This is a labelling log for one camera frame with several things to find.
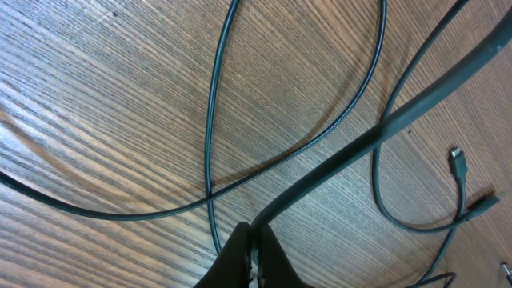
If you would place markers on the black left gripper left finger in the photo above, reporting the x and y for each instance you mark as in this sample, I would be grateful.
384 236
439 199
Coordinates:
231 269

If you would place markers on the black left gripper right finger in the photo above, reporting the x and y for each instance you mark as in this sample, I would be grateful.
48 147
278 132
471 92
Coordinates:
274 268

